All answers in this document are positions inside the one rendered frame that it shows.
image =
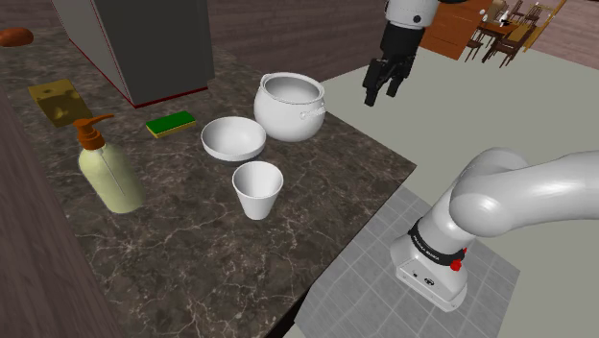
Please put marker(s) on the white cup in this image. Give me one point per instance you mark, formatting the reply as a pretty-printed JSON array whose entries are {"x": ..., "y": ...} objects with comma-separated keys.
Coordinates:
[{"x": 257, "y": 192}]

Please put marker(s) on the grey tiled robot stand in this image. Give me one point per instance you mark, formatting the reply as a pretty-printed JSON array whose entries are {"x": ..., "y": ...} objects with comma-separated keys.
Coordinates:
[{"x": 365, "y": 290}]

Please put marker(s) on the soap dispenser with orange pump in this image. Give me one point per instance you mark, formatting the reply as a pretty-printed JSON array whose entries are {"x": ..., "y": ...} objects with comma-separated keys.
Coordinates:
[{"x": 112, "y": 180}]

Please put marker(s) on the orange wooden cabinet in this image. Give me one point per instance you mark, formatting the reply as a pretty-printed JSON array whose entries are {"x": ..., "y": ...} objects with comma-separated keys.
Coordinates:
[{"x": 451, "y": 30}]

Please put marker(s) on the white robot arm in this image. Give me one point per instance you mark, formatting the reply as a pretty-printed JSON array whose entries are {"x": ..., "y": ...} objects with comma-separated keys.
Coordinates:
[{"x": 515, "y": 192}]

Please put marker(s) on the green and yellow sponge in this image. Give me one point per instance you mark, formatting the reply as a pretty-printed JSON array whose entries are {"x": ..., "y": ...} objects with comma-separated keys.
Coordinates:
[{"x": 171, "y": 123}]

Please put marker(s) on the dark grey box appliance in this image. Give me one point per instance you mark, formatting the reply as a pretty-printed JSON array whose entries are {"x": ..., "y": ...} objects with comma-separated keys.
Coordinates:
[{"x": 149, "y": 47}]

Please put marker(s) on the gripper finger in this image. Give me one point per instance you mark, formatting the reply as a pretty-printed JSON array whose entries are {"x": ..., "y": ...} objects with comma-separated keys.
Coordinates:
[
  {"x": 397, "y": 86},
  {"x": 374, "y": 79}
]

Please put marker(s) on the dark wooden chair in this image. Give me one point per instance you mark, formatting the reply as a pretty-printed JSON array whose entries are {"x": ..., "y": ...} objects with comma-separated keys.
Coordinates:
[
  {"x": 503, "y": 50},
  {"x": 516, "y": 8},
  {"x": 533, "y": 15},
  {"x": 474, "y": 44}
]

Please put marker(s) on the brown bread loaf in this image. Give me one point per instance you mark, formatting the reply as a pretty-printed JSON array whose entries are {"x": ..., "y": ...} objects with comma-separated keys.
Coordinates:
[{"x": 15, "y": 37}]

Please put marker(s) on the white bowl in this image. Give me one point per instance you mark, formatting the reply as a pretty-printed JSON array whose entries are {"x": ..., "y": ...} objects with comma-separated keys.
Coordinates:
[{"x": 233, "y": 139}]

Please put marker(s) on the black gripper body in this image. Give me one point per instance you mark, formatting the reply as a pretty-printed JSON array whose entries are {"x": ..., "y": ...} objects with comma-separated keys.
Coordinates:
[{"x": 397, "y": 44}]

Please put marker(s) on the yellow cheese block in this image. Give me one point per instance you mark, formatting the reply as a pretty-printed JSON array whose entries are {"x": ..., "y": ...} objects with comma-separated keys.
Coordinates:
[{"x": 58, "y": 103}]

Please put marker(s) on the white round pot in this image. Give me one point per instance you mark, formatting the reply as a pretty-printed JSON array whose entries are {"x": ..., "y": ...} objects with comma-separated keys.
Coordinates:
[{"x": 288, "y": 114}]

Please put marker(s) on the wooden dining table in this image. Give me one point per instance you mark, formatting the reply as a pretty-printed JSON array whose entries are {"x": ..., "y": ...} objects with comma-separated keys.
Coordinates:
[{"x": 503, "y": 32}]

